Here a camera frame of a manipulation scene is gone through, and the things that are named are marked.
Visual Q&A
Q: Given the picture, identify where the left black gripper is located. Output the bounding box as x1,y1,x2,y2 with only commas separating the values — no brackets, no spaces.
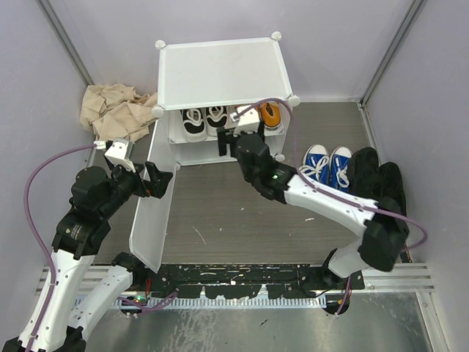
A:
101,159,172,216

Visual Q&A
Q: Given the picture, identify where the black white sneaker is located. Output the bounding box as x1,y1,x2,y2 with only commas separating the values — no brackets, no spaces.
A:
205,106,228,136
181,109,207,142

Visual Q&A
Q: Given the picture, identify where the orange sneaker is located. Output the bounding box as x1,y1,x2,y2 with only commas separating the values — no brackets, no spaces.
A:
224,106,237,129
259,103,281,131

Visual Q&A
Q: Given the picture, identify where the white cabinet door panel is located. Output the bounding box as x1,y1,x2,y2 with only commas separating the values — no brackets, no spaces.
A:
129,163,177,273

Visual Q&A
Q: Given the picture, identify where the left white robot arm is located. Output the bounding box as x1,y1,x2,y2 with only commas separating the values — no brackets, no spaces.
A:
3,161,173,351

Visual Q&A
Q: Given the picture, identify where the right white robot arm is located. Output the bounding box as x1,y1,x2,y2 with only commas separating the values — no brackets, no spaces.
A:
217,122,409,289

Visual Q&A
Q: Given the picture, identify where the white plastic shoe cabinet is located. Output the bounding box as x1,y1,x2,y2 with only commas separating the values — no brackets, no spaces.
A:
148,32,300,171

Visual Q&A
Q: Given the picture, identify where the black shoe inner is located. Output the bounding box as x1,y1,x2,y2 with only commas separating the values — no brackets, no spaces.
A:
346,147,382,200

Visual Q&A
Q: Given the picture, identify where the black shoe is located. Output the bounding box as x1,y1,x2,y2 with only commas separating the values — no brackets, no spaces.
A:
379,162,407,216
346,147,382,200

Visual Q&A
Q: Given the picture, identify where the black shoe outer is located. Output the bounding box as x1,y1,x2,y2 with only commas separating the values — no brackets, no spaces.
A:
379,162,407,216

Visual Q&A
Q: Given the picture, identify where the blue sneaker left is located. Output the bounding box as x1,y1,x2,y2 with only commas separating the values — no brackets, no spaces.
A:
300,144,330,185

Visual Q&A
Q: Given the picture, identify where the blue sneaker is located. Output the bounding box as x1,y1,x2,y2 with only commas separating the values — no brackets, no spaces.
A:
329,147,352,193
300,144,330,185

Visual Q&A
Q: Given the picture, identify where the beige crumpled cloth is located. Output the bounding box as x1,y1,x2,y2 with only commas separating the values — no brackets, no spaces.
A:
80,84,158,142

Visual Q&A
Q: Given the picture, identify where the blue sneaker right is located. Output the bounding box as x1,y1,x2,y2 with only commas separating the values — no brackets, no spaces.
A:
329,147,352,193

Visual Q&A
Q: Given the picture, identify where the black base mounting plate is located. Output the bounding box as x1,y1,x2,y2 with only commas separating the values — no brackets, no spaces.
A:
144,264,364,299

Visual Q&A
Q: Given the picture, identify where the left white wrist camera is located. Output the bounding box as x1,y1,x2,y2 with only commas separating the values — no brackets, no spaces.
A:
104,138,136,172

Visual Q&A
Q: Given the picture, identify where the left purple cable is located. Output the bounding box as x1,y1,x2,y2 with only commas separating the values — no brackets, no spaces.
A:
21,142,107,351

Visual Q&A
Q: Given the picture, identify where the white slotted cable duct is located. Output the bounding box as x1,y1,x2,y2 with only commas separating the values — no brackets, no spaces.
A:
109,293,327,309

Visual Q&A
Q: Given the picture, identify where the left aluminium corner post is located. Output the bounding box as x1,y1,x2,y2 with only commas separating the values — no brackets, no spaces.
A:
35,0,94,85

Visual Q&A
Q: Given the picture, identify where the aluminium corner post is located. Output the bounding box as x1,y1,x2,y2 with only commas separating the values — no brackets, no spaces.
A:
358,0,427,109
35,0,94,85

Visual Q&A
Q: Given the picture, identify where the right aluminium corner post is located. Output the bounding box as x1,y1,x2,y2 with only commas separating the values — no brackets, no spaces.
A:
358,0,427,109

